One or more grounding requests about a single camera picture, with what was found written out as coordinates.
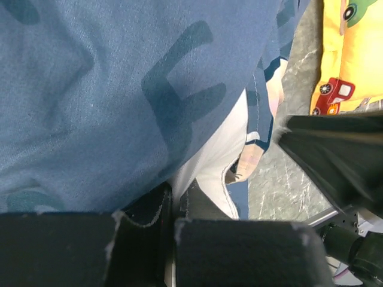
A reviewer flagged blue cartoon pillowcase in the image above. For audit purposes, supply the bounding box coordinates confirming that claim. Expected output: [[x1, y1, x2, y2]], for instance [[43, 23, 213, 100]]
[[1, 1, 308, 213]]

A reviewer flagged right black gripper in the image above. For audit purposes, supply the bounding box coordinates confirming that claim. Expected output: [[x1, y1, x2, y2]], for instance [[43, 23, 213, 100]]
[[277, 111, 382, 286]]

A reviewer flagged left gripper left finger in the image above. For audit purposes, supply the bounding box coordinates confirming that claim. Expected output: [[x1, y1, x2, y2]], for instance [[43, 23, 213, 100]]
[[1, 183, 172, 286]]

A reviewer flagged white pillow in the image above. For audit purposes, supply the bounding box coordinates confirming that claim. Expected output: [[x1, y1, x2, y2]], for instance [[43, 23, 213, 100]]
[[169, 91, 248, 219]]

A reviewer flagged yellow car print pillow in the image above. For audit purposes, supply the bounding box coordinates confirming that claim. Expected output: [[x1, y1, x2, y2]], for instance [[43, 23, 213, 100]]
[[310, 0, 382, 115]]

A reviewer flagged aluminium mounting rail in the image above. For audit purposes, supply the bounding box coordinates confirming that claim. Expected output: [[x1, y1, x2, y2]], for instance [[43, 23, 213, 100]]
[[305, 207, 345, 230]]

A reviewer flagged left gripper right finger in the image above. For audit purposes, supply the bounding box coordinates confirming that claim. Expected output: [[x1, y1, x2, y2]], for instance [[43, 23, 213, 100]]
[[174, 182, 334, 286]]

